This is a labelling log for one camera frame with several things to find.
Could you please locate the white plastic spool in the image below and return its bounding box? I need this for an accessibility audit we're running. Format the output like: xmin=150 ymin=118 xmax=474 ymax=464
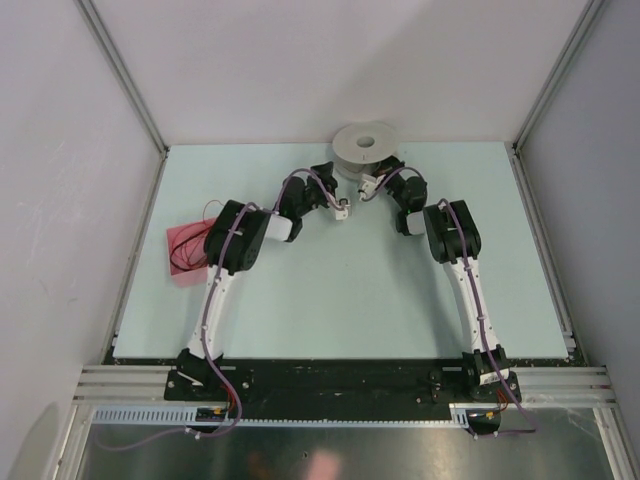
xmin=332 ymin=121 xmax=400 ymax=180

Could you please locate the red wire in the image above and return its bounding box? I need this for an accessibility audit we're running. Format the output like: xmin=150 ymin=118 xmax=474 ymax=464
xmin=168 ymin=199 xmax=224 ymax=274

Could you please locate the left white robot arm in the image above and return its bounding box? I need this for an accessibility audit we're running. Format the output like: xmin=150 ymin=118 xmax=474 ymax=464
xmin=172 ymin=161 xmax=346 ymax=391

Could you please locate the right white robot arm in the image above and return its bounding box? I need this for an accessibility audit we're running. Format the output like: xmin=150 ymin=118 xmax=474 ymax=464
xmin=358 ymin=156 xmax=514 ymax=403

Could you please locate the pink plastic box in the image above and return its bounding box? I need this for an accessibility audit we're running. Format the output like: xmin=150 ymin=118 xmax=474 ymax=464
xmin=166 ymin=218 xmax=215 ymax=288

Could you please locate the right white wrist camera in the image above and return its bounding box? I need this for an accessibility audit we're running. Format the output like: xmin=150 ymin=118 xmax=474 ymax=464
xmin=357 ymin=174 xmax=383 ymax=202

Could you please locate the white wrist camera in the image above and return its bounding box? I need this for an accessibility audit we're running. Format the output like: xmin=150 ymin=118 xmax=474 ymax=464
xmin=357 ymin=174 xmax=383 ymax=202
xmin=332 ymin=198 xmax=351 ymax=221

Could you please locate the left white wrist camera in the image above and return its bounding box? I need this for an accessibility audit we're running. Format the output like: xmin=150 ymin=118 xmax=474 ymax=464
xmin=332 ymin=198 xmax=351 ymax=221

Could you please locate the right aluminium frame post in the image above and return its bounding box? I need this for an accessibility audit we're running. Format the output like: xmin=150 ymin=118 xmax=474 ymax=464
xmin=511 ymin=0 xmax=605 ymax=151

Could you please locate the aluminium frame post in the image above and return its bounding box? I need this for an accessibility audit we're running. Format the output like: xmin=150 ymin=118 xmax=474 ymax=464
xmin=73 ymin=0 xmax=171 ymax=156
xmin=511 ymin=0 xmax=605 ymax=151

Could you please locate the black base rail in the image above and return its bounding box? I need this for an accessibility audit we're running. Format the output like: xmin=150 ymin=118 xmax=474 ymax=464
xmin=164 ymin=358 xmax=521 ymax=420

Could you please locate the grey slotted cable duct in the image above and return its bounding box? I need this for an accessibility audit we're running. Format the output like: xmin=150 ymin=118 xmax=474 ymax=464
xmin=92 ymin=404 xmax=499 ymax=429

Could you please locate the left aluminium frame post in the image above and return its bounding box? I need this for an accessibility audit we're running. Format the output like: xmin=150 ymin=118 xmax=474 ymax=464
xmin=73 ymin=0 xmax=171 ymax=156

